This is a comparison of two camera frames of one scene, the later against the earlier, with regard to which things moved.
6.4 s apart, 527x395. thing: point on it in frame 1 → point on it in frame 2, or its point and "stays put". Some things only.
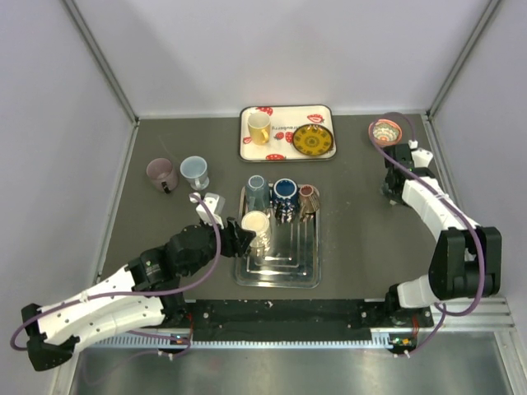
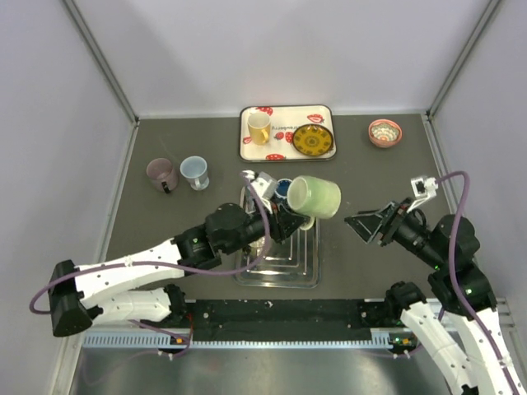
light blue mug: x=194 y=169 stays put
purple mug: x=161 y=174 stays put
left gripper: x=235 y=239 → x=292 y=220
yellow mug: x=259 y=124 stays put
